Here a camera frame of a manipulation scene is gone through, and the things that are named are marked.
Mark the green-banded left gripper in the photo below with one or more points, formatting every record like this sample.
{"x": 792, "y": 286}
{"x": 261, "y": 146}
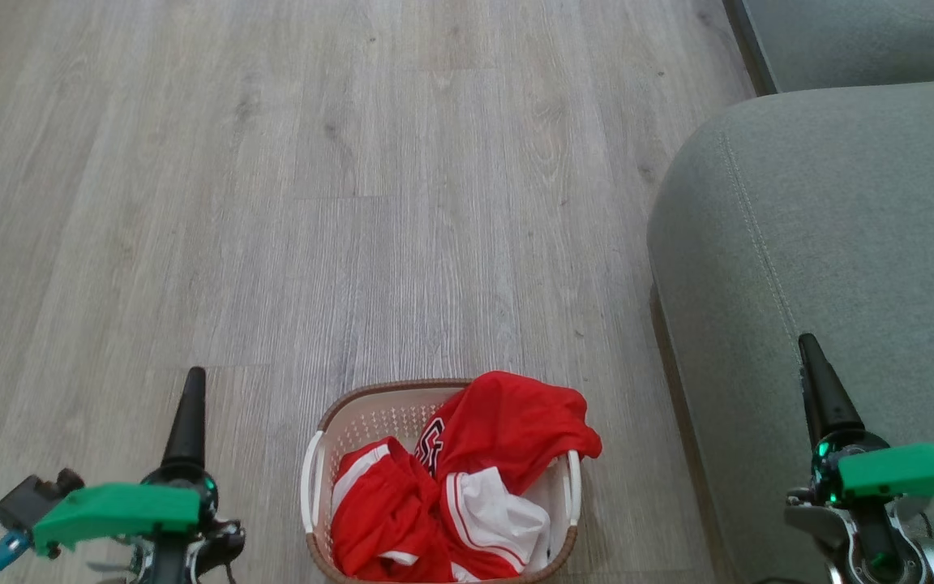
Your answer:
{"x": 118, "y": 511}

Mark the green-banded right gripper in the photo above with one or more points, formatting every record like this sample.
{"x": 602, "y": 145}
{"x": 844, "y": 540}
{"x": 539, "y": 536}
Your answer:
{"x": 905, "y": 470}

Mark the red and white jersey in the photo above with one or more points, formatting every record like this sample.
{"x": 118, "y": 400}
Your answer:
{"x": 516, "y": 422}

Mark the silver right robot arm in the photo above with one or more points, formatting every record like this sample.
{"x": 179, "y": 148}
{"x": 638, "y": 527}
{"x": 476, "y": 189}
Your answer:
{"x": 864, "y": 539}

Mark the grey fabric sofa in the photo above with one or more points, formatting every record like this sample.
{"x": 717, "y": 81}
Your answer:
{"x": 824, "y": 227}

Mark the grey fabric sofa seat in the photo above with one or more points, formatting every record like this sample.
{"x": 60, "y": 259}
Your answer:
{"x": 864, "y": 40}

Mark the white basket with brown rim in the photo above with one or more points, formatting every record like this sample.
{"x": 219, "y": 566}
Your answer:
{"x": 386, "y": 422}

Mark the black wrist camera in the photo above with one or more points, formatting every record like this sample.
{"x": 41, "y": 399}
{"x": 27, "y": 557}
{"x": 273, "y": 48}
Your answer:
{"x": 29, "y": 501}

